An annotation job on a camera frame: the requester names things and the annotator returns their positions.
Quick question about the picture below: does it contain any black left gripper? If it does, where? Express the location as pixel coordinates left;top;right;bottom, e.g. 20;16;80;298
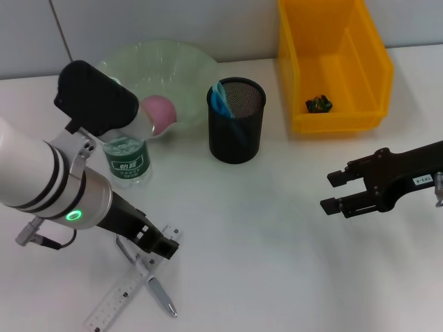
96;191;181;261

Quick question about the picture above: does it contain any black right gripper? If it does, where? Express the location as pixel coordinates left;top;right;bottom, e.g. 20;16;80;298
320;139;443;219

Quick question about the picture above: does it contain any silver white pen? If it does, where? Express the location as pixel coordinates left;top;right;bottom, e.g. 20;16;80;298
116;237;179;318

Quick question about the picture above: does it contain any transparent plastic ruler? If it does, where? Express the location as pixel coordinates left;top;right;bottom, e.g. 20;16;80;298
84;224;184;331

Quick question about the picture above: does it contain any green label water bottle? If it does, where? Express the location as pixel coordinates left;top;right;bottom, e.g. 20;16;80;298
102;135;153;188

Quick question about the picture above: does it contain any green plastic wrapper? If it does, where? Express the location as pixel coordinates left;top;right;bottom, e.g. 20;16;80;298
305;95;334;114

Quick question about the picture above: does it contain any pink peach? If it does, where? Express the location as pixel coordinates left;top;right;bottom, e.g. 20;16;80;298
141;95;178;136

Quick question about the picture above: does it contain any black mesh pen cup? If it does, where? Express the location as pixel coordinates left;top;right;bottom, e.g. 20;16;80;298
206;77;266;165

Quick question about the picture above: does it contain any translucent green fruit bowl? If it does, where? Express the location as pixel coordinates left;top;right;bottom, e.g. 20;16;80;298
96;40;219;140

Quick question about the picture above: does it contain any yellow plastic bin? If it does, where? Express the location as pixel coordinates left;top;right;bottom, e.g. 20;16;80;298
276;0;395;134

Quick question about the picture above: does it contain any silver right gripper plug stub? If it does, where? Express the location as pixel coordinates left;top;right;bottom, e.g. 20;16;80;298
433;170;443;208

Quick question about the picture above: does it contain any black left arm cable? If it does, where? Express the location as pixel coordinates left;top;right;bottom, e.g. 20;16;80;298
15;216;79;250

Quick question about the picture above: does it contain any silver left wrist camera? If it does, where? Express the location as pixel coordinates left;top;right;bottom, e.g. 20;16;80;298
53;59;157;140

